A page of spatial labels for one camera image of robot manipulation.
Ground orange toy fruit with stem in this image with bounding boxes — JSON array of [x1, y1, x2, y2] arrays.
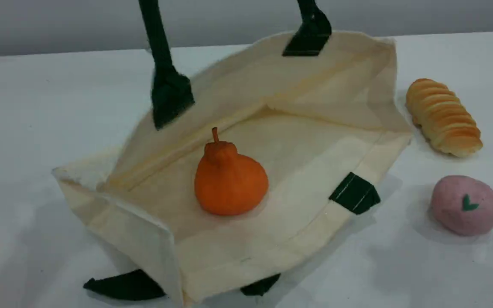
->
[[194, 127, 269, 216]]

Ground white canvas bag green handles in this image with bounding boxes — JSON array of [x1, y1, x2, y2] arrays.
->
[[52, 0, 414, 308]]

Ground ridged golden toy bread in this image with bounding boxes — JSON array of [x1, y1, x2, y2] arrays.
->
[[405, 78, 483, 158]]

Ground pink speckled toy strawberry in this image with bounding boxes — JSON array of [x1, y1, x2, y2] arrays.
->
[[429, 175, 493, 237]]

